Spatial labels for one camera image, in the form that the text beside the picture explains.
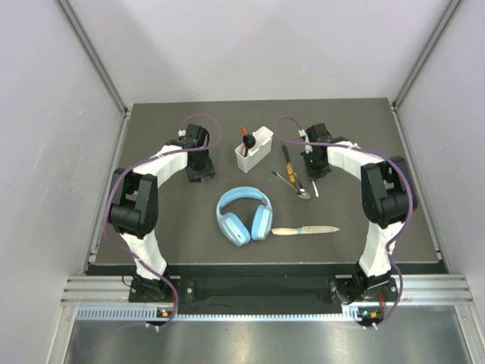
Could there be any knife with beige handle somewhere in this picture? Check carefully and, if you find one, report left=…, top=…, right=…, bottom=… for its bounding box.
left=271, top=226, right=340, bottom=236

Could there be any white compartment utensil container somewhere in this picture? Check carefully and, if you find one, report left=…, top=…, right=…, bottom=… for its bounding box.
left=235, top=126, right=274, bottom=174

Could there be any blue over-ear headphones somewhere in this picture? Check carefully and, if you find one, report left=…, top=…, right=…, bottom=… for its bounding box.
left=215, top=187, right=274, bottom=246

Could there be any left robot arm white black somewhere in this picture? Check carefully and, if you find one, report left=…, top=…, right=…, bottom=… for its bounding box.
left=107, top=124, right=215, bottom=302

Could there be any black ladle spoon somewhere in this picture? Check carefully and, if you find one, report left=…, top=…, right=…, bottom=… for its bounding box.
left=242, top=134, right=256, bottom=158

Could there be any aluminium frame rail front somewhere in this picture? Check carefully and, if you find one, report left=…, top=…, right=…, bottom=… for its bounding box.
left=61, top=275, right=474, bottom=322

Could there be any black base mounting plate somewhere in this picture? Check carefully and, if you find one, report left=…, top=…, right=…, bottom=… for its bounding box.
left=129, top=276, right=396, bottom=309

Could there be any small silver spoon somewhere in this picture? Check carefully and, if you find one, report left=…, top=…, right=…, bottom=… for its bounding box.
left=271, top=171, right=311, bottom=200

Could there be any white spoon horizontal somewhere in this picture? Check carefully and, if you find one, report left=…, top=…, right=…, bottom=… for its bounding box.
left=310, top=178, right=320, bottom=198

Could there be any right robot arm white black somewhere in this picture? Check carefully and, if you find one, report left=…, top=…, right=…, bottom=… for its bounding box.
left=299, top=123, right=417, bottom=304

